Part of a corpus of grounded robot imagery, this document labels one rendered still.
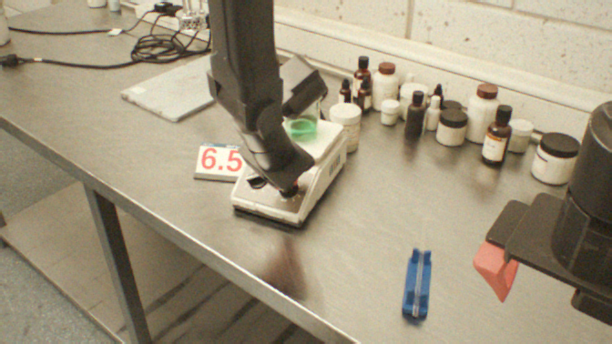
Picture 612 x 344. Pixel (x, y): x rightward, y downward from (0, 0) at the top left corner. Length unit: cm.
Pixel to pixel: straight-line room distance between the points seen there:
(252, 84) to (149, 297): 122
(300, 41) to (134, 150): 54
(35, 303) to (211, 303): 60
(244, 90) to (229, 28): 8
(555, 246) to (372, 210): 54
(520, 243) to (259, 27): 30
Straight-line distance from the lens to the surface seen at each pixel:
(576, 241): 36
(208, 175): 97
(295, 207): 83
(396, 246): 83
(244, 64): 54
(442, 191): 95
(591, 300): 39
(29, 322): 188
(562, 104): 112
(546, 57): 115
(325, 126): 93
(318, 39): 135
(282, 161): 73
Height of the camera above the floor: 131
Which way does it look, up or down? 35 degrees down
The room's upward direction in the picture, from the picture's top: straight up
